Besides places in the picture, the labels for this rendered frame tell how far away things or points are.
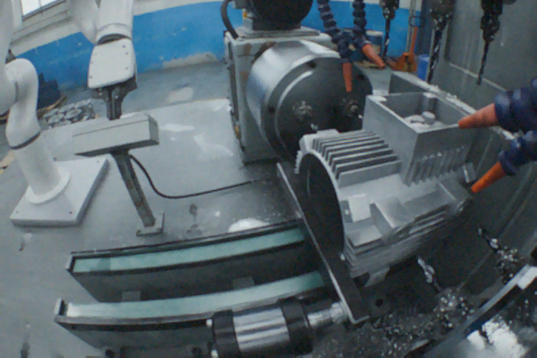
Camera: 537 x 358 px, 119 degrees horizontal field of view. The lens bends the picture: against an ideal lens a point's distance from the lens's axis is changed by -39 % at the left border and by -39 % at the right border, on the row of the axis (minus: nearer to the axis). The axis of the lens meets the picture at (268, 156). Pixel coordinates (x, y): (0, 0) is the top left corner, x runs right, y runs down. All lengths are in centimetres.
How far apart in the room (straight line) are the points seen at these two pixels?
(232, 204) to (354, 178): 44
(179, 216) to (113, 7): 52
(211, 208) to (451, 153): 54
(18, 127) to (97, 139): 39
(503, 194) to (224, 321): 33
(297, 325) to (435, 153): 23
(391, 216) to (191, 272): 32
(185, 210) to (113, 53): 41
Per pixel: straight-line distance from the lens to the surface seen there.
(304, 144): 34
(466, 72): 52
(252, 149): 76
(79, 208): 81
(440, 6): 25
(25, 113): 88
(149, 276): 46
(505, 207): 36
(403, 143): 29
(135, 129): 49
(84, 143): 54
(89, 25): 71
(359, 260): 29
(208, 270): 44
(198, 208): 67
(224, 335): 22
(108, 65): 57
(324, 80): 48
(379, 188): 29
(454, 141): 33
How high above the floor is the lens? 126
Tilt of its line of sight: 34 degrees down
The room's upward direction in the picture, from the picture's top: 2 degrees counter-clockwise
